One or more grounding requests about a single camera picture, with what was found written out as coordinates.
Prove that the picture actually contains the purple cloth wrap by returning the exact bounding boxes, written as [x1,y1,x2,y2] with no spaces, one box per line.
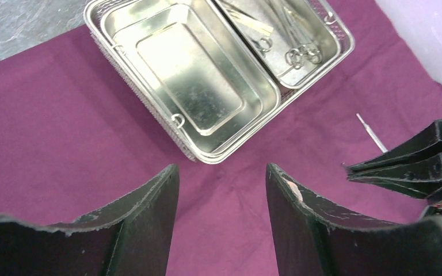
[0,1,442,275]

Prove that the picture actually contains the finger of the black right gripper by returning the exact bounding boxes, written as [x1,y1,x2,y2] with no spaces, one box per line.
[347,152,442,199]
[345,118,442,172]

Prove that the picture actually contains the steel surgical scissors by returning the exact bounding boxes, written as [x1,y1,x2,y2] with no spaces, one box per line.
[221,1,274,56]

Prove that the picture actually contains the metal mesh instrument tray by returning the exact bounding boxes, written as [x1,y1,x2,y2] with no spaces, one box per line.
[83,1,355,164]

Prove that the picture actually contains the thin curved steel tweezers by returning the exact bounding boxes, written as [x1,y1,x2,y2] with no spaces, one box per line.
[356,113,388,153]

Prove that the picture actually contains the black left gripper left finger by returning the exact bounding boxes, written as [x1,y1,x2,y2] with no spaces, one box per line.
[0,164,180,275]

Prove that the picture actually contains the steel pan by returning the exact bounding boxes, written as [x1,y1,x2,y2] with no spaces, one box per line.
[100,1,280,163]
[218,1,341,90]

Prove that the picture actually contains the steel right inner pan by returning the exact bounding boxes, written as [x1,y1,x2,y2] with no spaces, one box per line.
[218,1,341,90]

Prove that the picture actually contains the steel needle holder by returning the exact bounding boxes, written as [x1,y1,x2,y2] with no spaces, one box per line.
[270,1,323,70]

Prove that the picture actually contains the steel left inner pan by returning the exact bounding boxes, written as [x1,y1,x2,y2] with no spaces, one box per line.
[100,1,280,163]

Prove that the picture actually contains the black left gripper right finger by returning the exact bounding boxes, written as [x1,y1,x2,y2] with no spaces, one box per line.
[265,163,442,275]

